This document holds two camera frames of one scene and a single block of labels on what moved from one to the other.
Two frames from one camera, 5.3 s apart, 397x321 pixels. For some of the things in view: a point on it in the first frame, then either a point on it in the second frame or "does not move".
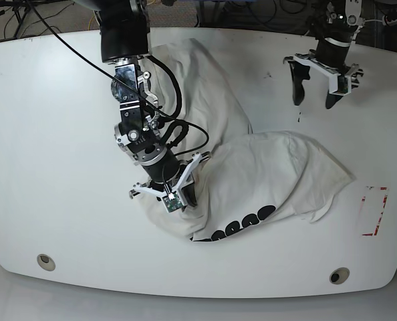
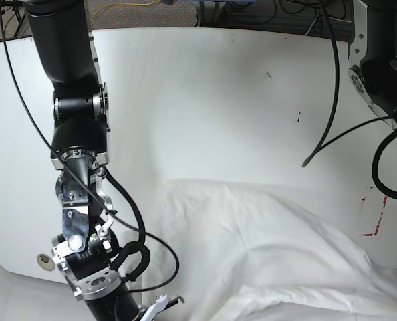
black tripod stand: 21,9 does not move
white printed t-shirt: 248,180 -> 250,250
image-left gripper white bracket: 173,199 -> 162,299
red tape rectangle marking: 385,200 does not move
